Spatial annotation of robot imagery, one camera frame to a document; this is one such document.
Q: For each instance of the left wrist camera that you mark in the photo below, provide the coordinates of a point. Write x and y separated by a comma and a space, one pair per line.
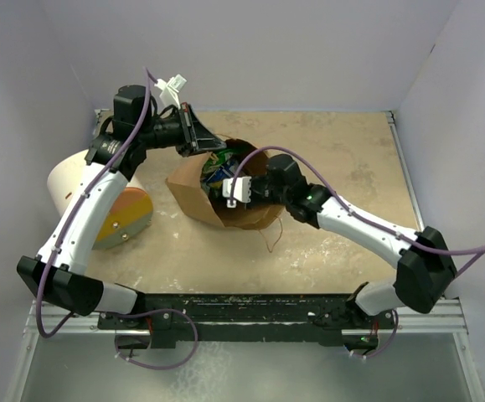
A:
169, 90

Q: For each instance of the green Fox's candy bag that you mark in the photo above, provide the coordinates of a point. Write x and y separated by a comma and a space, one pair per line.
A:
217, 159

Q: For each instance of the aluminium table frame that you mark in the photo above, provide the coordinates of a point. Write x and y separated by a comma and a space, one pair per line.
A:
427, 359

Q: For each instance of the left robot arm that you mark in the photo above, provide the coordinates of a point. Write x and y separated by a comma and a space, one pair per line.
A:
57, 273

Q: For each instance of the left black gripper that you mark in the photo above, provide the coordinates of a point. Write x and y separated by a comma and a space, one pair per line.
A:
194, 136

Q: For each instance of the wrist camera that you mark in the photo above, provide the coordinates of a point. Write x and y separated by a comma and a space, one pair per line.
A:
169, 90
236, 190

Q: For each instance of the blue white snack pack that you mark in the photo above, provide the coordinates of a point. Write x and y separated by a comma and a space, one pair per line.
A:
224, 171

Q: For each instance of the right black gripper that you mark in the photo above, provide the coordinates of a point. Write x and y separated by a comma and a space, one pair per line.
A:
254, 182

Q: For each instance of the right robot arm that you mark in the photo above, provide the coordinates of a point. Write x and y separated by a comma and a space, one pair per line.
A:
423, 268

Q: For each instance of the brown paper bag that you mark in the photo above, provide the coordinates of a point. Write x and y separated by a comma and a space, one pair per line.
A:
207, 205

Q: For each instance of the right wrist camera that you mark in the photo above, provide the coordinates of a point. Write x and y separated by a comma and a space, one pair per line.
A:
236, 190

